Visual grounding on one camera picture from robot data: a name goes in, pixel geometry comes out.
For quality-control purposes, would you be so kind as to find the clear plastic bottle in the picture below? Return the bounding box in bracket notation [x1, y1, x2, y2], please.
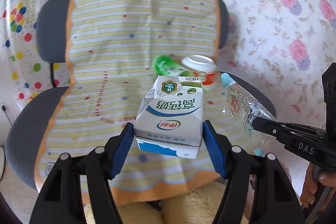
[221, 73, 276, 156]

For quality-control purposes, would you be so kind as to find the white yogurt cup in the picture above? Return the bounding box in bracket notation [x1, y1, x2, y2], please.
[181, 55, 218, 90]

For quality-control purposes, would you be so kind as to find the white blue milk carton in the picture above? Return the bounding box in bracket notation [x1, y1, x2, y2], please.
[134, 76, 205, 159]

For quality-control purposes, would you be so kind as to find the person's right hand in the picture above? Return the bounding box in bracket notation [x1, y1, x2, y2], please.
[300, 162, 336, 211]

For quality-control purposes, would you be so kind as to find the white round floor device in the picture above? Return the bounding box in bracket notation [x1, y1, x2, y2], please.
[0, 146, 6, 180]

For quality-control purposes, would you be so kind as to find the beige plush cushion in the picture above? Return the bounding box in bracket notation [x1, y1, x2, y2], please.
[117, 181, 226, 224]

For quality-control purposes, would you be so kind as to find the grey office chair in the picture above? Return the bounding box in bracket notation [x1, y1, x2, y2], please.
[5, 0, 277, 191]

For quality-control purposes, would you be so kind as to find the floral backdrop cloth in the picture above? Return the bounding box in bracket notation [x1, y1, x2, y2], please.
[218, 0, 335, 128]

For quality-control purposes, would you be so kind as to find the yellow striped chair cloth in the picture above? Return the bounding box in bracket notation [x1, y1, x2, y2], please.
[34, 0, 252, 205]

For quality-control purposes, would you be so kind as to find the black power cable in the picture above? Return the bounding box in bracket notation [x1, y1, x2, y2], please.
[1, 104, 13, 126]

